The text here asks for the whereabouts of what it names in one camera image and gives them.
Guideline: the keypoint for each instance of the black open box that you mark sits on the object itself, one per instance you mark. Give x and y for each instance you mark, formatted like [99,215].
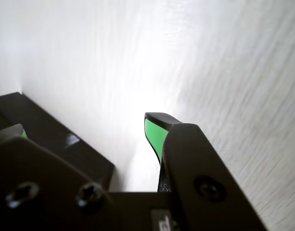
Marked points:
[53,125]

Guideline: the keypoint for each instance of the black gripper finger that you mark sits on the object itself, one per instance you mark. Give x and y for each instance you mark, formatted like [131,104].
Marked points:
[29,173]
[197,163]

